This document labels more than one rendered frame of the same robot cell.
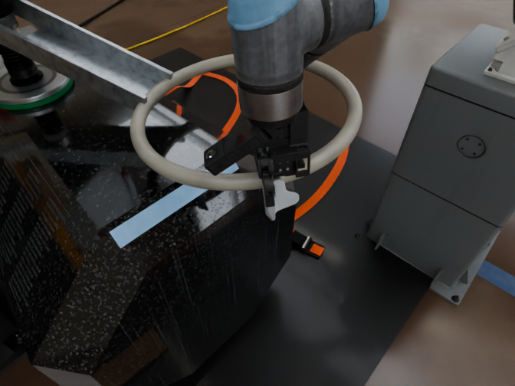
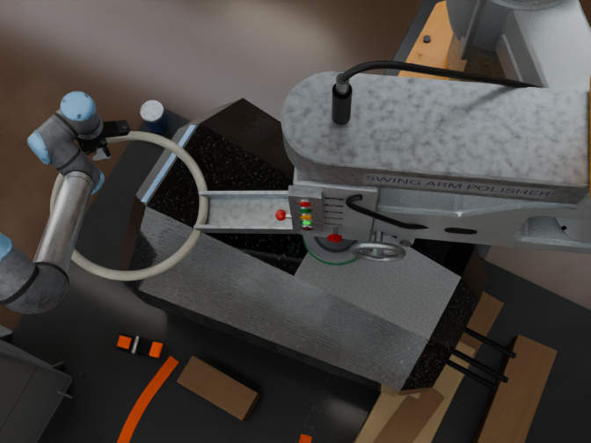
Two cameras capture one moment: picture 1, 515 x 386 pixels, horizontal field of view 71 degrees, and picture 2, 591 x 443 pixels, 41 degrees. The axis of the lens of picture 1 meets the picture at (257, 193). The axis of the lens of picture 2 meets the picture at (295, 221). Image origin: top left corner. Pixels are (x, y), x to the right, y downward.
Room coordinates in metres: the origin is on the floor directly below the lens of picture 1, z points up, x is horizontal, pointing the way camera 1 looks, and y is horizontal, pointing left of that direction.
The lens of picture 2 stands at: (1.58, 0.40, 3.26)
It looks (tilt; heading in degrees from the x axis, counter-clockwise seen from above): 73 degrees down; 171
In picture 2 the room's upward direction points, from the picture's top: 7 degrees counter-clockwise
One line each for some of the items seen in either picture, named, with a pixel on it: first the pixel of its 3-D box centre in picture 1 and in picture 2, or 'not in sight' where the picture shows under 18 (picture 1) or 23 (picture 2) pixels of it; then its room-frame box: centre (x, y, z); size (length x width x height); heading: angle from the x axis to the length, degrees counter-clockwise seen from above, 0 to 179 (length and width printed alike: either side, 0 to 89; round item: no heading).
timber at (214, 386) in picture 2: not in sight; (219, 388); (1.18, 0.07, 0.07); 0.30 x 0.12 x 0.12; 45
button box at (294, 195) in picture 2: not in sight; (306, 210); (0.98, 0.52, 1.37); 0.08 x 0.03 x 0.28; 68
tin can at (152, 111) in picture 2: not in sight; (154, 116); (-0.03, 0.08, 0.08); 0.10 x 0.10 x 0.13
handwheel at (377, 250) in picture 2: not in sight; (378, 239); (1.06, 0.70, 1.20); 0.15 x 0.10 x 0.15; 68
